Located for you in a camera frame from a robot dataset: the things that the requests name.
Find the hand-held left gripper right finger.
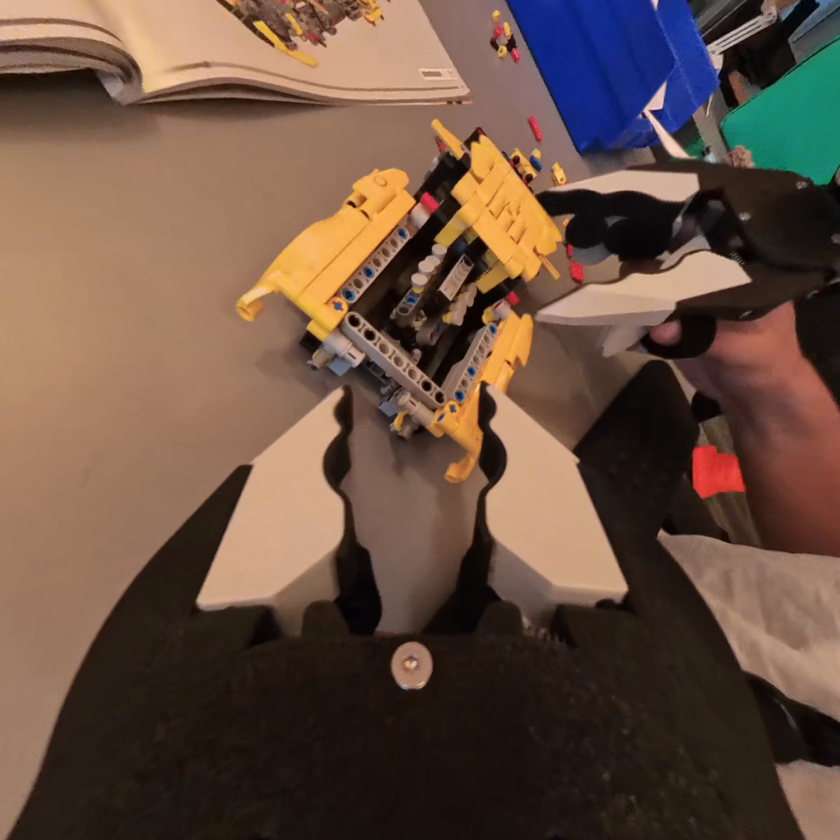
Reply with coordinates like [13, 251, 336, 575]
[427, 382, 629, 632]

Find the white metal bracket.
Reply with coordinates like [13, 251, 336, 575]
[705, 0, 782, 56]

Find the person's white clothing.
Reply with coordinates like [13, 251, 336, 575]
[658, 532, 840, 840]

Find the building instruction booklet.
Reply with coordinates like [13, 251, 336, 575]
[0, 0, 472, 107]

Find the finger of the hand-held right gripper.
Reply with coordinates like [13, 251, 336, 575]
[533, 251, 753, 327]
[535, 168, 701, 261]

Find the green storage bin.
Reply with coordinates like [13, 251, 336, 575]
[718, 36, 840, 188]

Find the person's right forearm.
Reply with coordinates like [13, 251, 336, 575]
[705, 367, 840, 557]

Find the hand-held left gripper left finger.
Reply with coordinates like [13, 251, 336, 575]
[196, 386, 383, 632]

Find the black strap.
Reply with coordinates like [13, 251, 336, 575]
[745, 675, 840, 767]

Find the grey desk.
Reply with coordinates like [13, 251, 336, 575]
[0, 0, 723, 834]

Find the yellow black brick car model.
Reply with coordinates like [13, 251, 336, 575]
[236, 118, 569, 484]

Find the person's right hand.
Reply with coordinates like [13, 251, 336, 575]
[648, 299, 821, 427]

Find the blue storage bin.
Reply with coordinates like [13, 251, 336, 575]
[505, 0, 721, 156]

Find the group of small brick pieces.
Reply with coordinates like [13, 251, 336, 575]
[489, 9, 521, 64]
[508, 115, 586, 284]

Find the orange red strap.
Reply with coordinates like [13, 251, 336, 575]
[692, 445, 747, 500]

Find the black perforated chair armrest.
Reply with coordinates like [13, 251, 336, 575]
[574, 360, 701, 536]

